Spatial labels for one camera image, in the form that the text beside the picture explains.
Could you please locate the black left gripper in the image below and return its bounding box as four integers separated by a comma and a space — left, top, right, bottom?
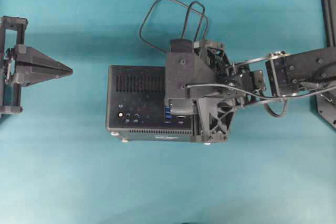
1, 16, 73, 115

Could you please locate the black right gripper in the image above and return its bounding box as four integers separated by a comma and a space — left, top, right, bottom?
164, 39, 259, 143

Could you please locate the black mini PC box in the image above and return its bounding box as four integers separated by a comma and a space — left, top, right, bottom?
105, 65, 211, 146

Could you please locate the black USB cable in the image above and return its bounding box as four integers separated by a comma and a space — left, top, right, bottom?
139, 0, 209, 51

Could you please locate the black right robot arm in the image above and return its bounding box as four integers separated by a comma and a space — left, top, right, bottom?
164, 39, 335, 144

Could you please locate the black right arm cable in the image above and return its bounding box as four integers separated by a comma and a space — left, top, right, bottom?
183, 82, 336, 118

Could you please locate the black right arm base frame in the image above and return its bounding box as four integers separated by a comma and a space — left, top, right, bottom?
316, 0, 335, 129

